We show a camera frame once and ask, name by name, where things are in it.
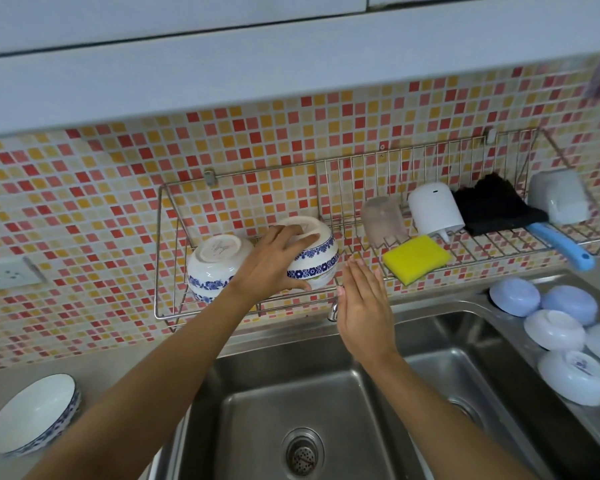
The person's right hand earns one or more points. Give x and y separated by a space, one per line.
365 314

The person's left hand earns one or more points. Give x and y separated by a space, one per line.
267 267

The person's left thumb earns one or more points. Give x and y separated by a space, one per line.
299 285

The person's right thumb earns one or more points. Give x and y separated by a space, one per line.
341 293

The white bowl blue floral band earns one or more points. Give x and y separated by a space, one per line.
215 264
322 259

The person's right forearm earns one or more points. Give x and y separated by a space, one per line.
430 414

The person's left forearm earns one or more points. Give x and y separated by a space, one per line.
145 384

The chrome faucet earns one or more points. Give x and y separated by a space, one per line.
333 310

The yellow sponge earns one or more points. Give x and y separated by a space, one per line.
416 257

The translucent plastic cup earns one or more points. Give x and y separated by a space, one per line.
382 219

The stainless steel sink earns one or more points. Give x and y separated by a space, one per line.
280 394

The white soap dispenser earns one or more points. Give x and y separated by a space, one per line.
434 207

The round sink drain strainer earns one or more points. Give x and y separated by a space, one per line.
467 409
303 452

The pale blue bowl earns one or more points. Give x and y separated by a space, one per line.
514 296
571 302

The black cloth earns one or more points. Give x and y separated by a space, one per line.
490 204

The white plastic container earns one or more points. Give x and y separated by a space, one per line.
557 197

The white bowl purple print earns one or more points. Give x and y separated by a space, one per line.
574 377

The white dish blue rim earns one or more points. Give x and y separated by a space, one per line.
30 414

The metal rack wall mount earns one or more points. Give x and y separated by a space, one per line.
490 135
209 177

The white wall cabinet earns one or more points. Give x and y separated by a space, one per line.
230 59

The white wall socket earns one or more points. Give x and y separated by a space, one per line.
7 274

